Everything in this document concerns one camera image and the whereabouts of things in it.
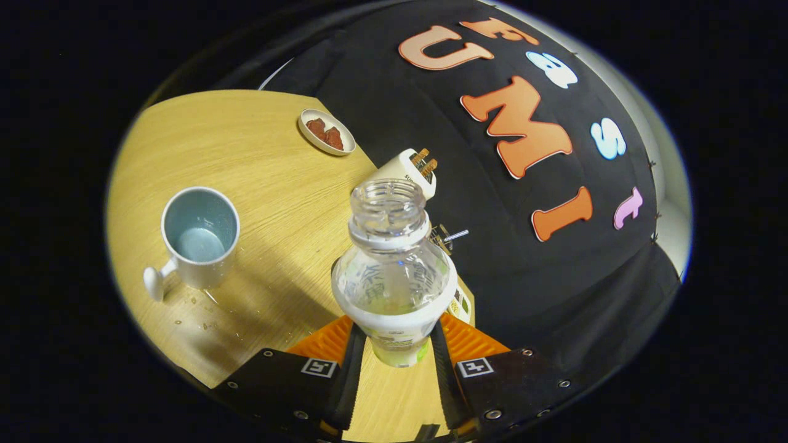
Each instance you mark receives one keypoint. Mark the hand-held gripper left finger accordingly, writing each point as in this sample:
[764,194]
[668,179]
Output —
[277,384]

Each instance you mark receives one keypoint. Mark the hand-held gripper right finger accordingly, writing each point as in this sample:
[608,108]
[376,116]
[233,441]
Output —
[523,384]

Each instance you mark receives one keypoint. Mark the white cup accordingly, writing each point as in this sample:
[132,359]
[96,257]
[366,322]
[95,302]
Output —
[209,264]

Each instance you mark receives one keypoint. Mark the clear plastic juice bottle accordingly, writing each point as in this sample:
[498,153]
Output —
[394,277]

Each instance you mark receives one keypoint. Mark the white divided dish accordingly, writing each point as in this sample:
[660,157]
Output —
[463,306]

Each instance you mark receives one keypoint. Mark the silver straw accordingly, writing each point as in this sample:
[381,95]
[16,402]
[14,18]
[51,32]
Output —
[458,234]

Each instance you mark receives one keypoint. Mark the wooden table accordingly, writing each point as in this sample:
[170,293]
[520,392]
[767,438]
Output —
[258,172]

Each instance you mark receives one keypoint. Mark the row of black cloth clips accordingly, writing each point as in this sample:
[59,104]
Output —
[657,215]

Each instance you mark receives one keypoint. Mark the toasted bread slice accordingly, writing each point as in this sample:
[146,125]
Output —
[429,166]
[420,155]

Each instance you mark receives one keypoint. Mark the white toaster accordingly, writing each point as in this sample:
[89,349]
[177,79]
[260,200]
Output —
[400,172]

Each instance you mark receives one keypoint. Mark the small round white plate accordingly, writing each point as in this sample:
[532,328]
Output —
[308,138]

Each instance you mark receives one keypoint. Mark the reddish brown meat piece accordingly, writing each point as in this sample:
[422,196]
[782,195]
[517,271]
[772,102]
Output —
[316,128]
[334,139]

